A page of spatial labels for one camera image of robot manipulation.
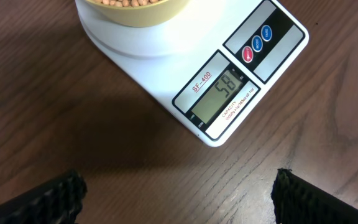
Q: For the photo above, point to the white digital kitchen scale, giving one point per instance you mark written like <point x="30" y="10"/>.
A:
<point x="209" y="65"/>

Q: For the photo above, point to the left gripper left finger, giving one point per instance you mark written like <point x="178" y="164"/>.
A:
<point x="57" y="201"/>

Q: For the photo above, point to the pale yellow bowl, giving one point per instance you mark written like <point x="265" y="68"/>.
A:
<point x="142" y="16"/>

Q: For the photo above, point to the soybeans in bowl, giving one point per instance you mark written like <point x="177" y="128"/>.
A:
<point x="126" y="3"/>

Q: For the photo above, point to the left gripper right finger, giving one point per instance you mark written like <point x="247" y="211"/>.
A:
<point x="296" y="201"/>

